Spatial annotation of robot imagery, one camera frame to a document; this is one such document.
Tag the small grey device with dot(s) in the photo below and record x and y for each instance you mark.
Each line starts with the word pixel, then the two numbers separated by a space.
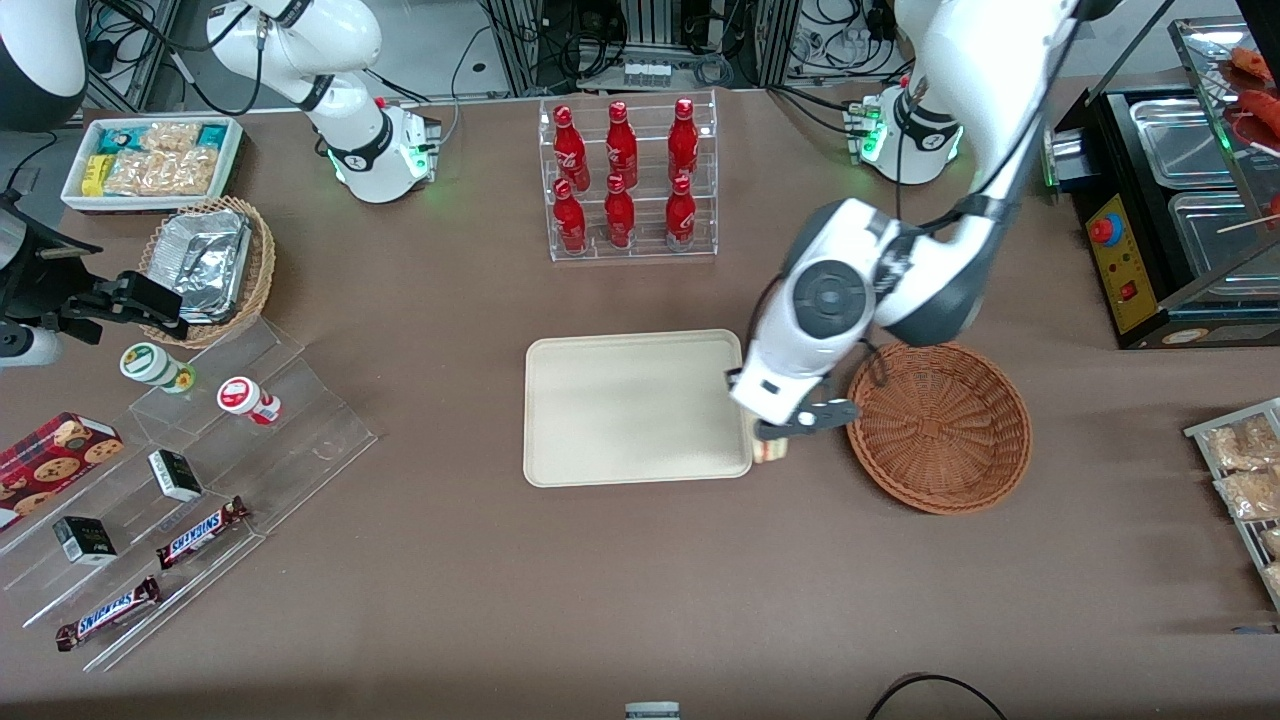
pixel 652 712

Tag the round brown wicker basket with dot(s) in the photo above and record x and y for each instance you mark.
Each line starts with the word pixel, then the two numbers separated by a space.
pixel 950 440

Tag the clear bag of crackers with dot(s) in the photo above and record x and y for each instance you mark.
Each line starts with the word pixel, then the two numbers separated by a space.
pixel 1250 495
pixel 1274 578
pixel 1240 445
pixel 1272 542

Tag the clear acrylic bottle rack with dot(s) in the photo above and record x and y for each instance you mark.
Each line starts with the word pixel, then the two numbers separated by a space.
pixel 645 250

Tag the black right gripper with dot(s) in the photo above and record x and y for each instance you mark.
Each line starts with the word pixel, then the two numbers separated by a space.
pixel 42 283

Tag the teal snack packet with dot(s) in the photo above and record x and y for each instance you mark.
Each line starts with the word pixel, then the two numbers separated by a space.
pixel 122 138
pixel 212 136

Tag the metal equipment frame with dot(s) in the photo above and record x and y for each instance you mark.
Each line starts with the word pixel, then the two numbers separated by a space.
pixel 650 25

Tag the steel warmer pan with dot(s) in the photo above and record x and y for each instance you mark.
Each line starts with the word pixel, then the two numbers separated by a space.
pixel 1180 145
pixel 1215 245

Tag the cream plastic tray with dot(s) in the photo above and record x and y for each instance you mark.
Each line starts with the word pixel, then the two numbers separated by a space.
pixel 620 420

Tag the yellow snack packet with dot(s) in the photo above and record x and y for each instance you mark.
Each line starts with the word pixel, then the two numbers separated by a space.
pixel 95 175

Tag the green lid yoghurt bottle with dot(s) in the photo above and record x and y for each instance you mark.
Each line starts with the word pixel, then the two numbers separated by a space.
pixel 148 363

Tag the white snack tray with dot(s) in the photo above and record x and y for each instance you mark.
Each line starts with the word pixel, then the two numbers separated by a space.
pixel 230 160

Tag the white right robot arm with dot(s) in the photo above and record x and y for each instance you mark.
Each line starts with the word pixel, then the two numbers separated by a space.
pixel 350 140

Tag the black food warmer display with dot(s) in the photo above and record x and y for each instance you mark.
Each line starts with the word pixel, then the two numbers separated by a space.
pixel 1125 260

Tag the red cookie box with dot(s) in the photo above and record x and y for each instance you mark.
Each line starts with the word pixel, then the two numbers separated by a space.
pixel 50 465

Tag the grey snack rack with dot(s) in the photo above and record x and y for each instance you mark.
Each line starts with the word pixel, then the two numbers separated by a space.
pixel 1200 432

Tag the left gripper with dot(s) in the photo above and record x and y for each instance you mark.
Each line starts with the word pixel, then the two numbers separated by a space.
pixel 729 375

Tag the clear bag of rice snacks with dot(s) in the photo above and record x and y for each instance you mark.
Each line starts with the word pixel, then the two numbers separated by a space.
pixel 172 136
pixel 160 172

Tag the triangle sandwich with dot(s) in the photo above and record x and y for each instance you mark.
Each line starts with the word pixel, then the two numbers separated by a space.
pixel 770 453

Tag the Snickers chocolate bar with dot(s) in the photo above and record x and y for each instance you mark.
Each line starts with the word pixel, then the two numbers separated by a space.
pixel 200 532
pixel 108 612

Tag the red lid yoghurt bottle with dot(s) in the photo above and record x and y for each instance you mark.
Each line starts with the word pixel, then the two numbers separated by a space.
pixel 240 396

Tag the red cola bottle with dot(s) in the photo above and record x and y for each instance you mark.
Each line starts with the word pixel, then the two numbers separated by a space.
pixel 681 212
pixel 683 140
pixel 570 218
pixel 570 148
pixel 619 215
pixel 620 145

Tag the tan wicker basket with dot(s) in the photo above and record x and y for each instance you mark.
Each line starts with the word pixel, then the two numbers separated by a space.
pixel 262 270

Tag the small black box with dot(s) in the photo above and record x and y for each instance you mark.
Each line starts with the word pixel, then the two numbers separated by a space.
pixel 175 475
pixel 85 540

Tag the clear acrylic stepped shelf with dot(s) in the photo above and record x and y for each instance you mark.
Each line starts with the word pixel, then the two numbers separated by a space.
pixel 300 440

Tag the white power strip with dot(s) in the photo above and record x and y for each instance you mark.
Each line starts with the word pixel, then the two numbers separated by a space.
pixel 647 73

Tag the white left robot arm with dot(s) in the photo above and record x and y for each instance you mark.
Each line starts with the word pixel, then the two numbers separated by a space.
pixel 940 60

